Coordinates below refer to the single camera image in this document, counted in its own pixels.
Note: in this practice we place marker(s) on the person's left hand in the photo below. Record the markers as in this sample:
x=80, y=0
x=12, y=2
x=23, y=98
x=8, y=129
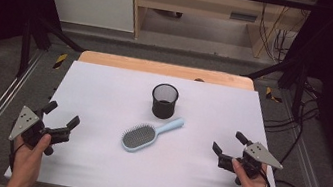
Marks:
x=25, y=160

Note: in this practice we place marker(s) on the black stand legs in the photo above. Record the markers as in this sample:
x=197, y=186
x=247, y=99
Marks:
x=29, y=41
x=298, y=80

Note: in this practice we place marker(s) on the yellow black tape marker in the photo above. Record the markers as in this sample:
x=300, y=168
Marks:
x=270, y=95
x=60, y=61

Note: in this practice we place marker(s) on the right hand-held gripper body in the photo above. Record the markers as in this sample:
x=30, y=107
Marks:
x=259, y=154

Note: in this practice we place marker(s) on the white table mat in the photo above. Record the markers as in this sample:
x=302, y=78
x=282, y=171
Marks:
x=114, y=92

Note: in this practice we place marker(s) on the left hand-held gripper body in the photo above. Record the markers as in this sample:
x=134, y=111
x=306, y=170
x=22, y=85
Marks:
x=25, y=122

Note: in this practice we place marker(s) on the wooden table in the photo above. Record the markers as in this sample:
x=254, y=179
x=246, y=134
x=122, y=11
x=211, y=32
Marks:
x=145, y=66

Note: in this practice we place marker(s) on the wooden desk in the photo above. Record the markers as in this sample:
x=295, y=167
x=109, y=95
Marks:
x=202, y=3

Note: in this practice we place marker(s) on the black mesh cup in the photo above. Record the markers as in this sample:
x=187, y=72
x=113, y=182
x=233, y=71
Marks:
x=163, y=108

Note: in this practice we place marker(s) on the light blue hairbrush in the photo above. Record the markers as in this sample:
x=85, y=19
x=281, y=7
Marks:
x=139, y=136

